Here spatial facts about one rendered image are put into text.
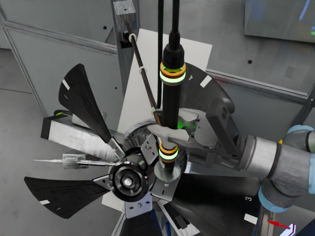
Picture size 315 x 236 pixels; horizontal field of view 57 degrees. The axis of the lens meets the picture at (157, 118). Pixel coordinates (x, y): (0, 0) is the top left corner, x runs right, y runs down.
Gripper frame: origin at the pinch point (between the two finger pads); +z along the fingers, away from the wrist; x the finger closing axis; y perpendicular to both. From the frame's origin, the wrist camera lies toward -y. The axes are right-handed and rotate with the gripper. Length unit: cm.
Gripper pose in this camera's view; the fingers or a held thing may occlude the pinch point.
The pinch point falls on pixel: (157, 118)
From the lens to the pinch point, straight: 62.2
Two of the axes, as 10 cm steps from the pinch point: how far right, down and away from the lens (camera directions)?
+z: -9.3, -2.9, 2.2
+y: -0.1, 6.3, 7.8
